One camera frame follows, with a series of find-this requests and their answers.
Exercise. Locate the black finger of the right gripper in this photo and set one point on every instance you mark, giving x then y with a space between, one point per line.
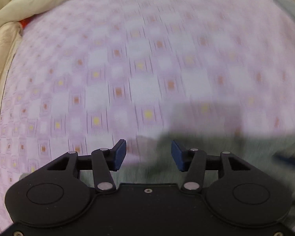
287 158

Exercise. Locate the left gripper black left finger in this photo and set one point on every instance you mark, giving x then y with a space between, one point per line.
104 161

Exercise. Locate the red item under duvet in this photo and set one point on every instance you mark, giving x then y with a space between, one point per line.
25 22

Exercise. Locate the purple patterned bed sheet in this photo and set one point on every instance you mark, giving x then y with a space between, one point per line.
216 74

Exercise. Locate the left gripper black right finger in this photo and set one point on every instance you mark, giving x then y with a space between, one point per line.
192 162

